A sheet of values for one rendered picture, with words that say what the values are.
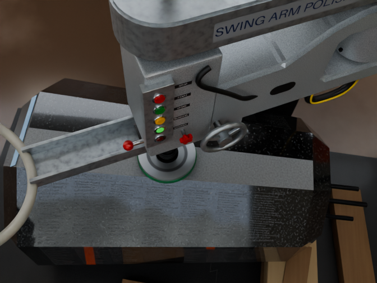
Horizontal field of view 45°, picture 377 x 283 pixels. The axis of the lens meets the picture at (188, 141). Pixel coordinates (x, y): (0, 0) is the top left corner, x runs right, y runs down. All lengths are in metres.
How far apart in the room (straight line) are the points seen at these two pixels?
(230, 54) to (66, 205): 0.89
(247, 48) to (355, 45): 0.36
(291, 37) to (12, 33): 2.31
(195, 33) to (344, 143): 2.02
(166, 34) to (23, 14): 2.49
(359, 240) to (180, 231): 1.12
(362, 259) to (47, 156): 1.69
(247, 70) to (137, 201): 0.73
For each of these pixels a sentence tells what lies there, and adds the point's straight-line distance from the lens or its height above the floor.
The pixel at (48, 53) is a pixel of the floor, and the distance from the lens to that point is 3.13.
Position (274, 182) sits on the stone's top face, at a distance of 1.74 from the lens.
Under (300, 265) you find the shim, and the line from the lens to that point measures 2.31.
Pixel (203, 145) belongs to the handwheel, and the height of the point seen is 1.21.
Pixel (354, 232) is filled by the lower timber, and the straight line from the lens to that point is 2.58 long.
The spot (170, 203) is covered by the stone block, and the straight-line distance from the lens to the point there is 1.74.
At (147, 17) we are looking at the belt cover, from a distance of 0.94.
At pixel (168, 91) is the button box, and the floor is 1.49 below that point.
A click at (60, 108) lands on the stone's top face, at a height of 0.82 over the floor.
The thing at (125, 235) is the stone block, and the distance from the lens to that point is 1.82.
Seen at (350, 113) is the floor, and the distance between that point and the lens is 3.01.
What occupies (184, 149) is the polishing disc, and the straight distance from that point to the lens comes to 1.69.
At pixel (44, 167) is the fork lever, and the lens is 1.48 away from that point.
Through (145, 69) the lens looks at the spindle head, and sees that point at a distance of 1.05.
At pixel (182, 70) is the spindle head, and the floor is 1.53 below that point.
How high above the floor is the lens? 2.39
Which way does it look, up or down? 62 degrees down
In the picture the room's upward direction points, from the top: 6 degrees clockwise
